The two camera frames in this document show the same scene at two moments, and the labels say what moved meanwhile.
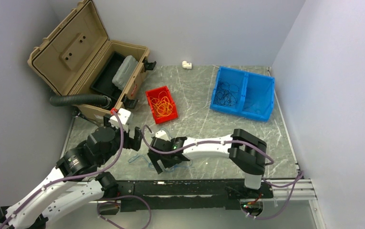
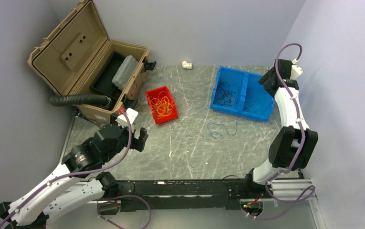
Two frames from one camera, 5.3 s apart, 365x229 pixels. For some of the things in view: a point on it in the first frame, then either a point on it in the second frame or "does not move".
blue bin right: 258,97 does not move
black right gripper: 154,159 → 265,80
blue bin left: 229,91 does not move
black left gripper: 130,142 does not move
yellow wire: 162,105 does not move
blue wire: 156,169 → 227,131
